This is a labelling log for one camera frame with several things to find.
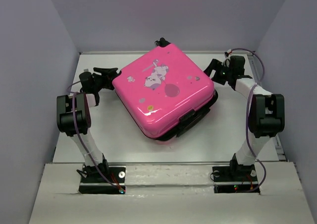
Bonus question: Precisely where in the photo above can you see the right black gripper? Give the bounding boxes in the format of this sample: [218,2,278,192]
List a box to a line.
[199,59,232,86]

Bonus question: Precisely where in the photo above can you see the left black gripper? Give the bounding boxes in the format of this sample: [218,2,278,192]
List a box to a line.
[92,67,119,92]

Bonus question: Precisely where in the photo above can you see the pink hard-shell suitcase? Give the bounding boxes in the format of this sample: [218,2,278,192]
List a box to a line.
[112,38,218,142]

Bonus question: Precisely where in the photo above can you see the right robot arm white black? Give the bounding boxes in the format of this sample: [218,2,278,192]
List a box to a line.
[204,56,285,180]

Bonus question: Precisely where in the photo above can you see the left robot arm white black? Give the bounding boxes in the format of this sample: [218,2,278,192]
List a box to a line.
[56,67,120,182]

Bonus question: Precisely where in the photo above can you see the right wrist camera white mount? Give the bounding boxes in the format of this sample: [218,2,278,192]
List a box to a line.
[224,49,232,58]

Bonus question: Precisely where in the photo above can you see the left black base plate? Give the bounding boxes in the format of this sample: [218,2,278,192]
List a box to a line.
[76,166,126,195]

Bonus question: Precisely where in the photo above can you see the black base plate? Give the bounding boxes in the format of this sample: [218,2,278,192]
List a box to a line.
[76,166,126,195]
[210,165,260,194]

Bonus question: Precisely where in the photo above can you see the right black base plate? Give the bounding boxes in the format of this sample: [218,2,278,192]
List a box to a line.
[210,165,260,194]

